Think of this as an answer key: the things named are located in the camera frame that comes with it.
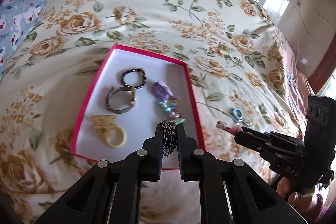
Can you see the floral cream blanket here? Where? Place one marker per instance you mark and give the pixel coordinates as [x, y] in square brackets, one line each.
[236, 58]

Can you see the blue bear print pillow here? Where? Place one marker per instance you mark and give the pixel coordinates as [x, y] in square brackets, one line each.
[17, 19]

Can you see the yellow hair clip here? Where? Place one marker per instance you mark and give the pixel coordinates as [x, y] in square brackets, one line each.
[104, 123]

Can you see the pink heart bedsheet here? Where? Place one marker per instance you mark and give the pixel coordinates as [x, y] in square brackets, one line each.
[297, 86]

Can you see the red shallow box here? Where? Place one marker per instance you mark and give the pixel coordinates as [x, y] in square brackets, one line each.
[140, 122]

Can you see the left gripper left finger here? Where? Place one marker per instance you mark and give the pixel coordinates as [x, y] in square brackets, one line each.
[110, 192]

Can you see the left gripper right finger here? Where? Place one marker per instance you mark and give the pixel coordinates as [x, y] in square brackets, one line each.
[230, 192]

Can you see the person's right hand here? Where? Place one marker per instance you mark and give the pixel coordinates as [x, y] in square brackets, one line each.
[304, 203]

